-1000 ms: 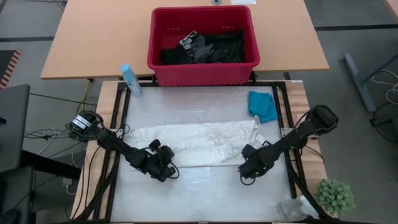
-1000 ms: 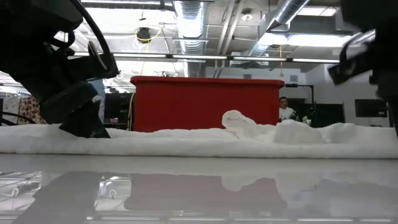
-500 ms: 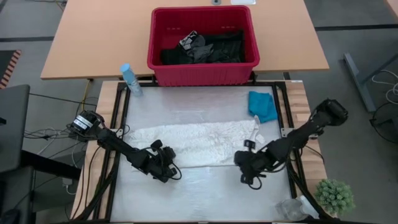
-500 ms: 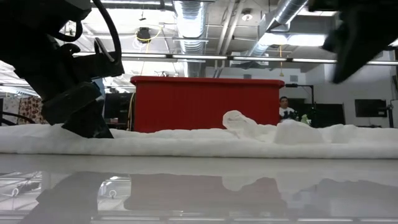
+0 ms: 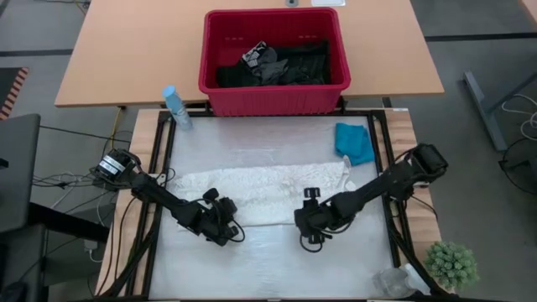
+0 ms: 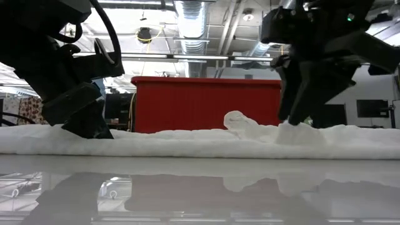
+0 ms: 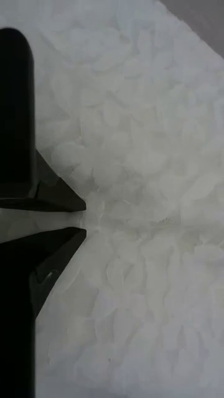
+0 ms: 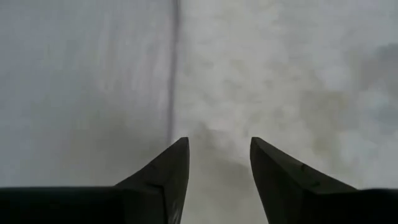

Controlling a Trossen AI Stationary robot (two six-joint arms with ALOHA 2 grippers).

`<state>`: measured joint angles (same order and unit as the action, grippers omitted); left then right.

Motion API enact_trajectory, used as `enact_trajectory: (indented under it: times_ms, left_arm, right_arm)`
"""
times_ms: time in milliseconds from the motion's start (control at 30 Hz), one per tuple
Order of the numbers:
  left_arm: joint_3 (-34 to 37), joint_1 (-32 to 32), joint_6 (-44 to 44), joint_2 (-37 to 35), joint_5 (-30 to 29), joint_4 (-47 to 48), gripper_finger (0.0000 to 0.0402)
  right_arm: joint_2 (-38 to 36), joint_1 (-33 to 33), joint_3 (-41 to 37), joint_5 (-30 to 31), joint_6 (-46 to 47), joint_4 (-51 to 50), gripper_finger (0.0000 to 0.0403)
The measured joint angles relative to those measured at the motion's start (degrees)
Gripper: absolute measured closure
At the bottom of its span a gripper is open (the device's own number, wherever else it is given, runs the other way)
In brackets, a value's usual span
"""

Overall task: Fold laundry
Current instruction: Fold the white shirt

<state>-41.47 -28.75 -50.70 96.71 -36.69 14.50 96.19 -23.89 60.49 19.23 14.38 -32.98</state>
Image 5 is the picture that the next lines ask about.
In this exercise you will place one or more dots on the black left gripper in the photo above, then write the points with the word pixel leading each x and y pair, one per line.
pixel 218 220

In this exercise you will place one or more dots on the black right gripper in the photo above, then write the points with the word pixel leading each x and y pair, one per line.
pixel 314 220

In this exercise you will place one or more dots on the white lace garment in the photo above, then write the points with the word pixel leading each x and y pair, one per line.
pixel 264 191

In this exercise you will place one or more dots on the white garment label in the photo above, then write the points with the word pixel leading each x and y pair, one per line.
pixel 347 161

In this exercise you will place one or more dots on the blue garment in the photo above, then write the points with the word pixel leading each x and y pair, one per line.
pixel 354 142

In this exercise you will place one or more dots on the red plastic laundry basket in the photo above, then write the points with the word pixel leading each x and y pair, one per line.
pixel 272 102

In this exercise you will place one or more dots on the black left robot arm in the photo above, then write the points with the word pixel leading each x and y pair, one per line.
pixel 155 195

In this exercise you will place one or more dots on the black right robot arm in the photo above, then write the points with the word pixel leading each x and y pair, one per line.
pixel 377 189

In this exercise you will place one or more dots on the clear plastic cup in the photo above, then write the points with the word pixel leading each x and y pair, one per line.
pixel 396 283

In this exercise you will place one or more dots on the spray bottle with blue cap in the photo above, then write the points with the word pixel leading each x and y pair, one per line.
pixel 176 108

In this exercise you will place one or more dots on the white power adapter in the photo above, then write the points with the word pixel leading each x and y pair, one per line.
pixel 93 249

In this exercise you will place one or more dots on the small green potted plant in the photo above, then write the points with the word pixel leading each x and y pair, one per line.
pixel 452 265

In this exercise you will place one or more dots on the black garment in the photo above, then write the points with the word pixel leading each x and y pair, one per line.
pixel 293 67

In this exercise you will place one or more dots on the black side table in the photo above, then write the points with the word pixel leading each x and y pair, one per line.
pixel 63 222

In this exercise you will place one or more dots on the black white garment tag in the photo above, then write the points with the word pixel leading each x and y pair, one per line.
pixel 253 54

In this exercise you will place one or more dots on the tan wooden desk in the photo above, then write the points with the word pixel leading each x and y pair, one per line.
pixel 126 50

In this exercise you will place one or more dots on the grey metal desk leg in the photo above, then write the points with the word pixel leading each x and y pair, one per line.
pixel 482 109

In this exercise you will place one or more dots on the grey computer monitor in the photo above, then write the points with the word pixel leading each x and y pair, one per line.
pixel 19 172

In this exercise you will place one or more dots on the white sheet on desk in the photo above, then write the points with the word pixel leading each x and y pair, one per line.
pixel 328 2

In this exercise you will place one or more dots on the grey desk grommet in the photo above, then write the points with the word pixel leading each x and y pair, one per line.
pixel 292 2

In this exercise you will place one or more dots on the black orange striped mat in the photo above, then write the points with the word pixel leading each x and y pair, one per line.
pixel 10 92

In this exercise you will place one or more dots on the pink desk corner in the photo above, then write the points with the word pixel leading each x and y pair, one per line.
pixel 530 10

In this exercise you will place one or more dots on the black metal table frame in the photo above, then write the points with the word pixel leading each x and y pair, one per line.
pixel 392 251

